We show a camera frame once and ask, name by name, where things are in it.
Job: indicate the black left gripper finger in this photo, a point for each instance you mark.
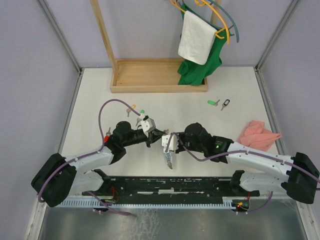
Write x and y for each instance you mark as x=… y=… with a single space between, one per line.
x=155 y=138
x=159 y=132

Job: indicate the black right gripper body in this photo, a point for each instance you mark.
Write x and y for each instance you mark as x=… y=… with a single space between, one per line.
x=183 y=139

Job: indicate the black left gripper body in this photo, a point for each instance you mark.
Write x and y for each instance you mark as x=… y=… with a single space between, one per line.
x=149 y=138

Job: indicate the metal keyring holder with keys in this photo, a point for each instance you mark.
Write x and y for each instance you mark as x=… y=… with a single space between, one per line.
x=168 y=156

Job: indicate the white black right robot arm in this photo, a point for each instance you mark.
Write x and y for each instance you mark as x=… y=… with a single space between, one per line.
x=296 y=176

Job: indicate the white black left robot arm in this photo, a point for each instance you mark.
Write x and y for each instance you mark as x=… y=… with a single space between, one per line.
x=61 y=177

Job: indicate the key with light green tag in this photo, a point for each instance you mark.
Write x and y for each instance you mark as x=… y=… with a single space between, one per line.
x=140 y=117

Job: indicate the key with yellow tag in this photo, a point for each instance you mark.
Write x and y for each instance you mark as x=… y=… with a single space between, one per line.
x=129 y=110

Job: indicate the key with black tag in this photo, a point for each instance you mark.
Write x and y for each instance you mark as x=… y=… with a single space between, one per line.
x=225 y=104

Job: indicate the wooden clothes rack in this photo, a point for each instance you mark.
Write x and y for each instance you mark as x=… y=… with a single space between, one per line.
x=144 y=75

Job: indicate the green shirt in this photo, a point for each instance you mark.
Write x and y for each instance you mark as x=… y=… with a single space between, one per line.
x=193 y=74

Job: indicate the pink cloth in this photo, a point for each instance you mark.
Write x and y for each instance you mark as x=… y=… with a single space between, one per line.
x=256 y=136

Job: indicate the white towel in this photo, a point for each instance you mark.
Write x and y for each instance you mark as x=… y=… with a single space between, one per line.
x=196 y=40

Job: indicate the grey clothes hanger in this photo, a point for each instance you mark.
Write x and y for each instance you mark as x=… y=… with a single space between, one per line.
x=219 y=7

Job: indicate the yellow clothes hanger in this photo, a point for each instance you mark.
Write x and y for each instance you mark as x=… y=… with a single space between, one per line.
x=214 y=16

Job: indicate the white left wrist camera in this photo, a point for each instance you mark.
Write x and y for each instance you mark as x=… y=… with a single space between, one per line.
x=147 y=124

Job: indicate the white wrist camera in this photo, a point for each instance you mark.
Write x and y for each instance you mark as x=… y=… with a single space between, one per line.
x=169 y=143
x=147 y=124

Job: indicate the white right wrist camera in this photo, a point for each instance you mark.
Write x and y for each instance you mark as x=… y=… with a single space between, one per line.
x=169 y=143

